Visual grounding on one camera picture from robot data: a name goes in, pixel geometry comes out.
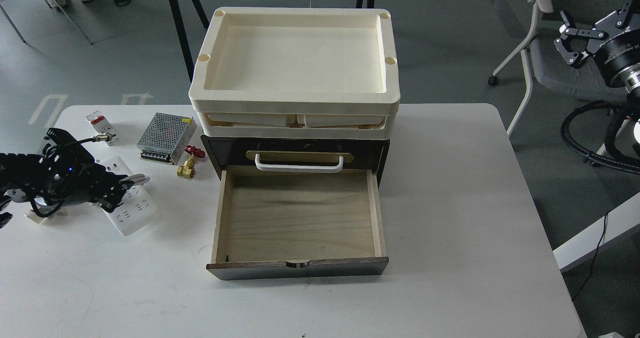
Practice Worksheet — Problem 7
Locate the cream plastic lower tray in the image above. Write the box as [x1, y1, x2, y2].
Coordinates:
[198, 111, 396, 140]

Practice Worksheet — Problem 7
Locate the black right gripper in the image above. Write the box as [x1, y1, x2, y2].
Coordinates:
[554, 10, 640, 89]

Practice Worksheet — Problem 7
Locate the grey office chair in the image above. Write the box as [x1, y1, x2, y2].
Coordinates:
[488, 0, 640, 168]

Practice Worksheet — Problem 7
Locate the open wooden drawer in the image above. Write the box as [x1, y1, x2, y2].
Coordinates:
[206, 166, 389, 280]

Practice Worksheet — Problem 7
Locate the cream plastic tray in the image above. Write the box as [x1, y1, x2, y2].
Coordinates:
[189, 6, 401, 116]
[198, 111, 396, 140]

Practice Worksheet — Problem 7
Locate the dark wooden cabinet body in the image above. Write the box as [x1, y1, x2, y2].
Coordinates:
[201, 135, 390, 190]

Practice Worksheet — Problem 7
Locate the silver metal power supply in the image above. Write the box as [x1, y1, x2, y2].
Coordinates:
[137, 112, 197, 165]

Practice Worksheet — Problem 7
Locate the cream plastic top tray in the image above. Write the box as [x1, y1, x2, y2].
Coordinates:
[189, 6, 401, 116]

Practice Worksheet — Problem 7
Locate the white drawer handle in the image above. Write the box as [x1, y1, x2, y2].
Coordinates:
[254, 154, 345, 173]

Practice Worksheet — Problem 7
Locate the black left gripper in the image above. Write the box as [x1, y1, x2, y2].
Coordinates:
[30, 128, 150, 213]

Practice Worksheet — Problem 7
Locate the white red circuit breaker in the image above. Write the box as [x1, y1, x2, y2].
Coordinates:
[85, 110, 121, 145]

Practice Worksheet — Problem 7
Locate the brass valve red handle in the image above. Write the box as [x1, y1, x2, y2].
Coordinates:
[176, 145, 206, 179]

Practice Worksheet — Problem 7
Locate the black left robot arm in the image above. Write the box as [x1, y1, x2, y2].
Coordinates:
[0, 128, 150, 218]

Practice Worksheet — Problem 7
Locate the white power strip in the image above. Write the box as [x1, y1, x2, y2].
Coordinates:
[97, 155, 159, 236]

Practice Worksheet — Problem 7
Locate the white side table edge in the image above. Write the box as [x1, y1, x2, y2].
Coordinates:
[553, 193, 640, 272]

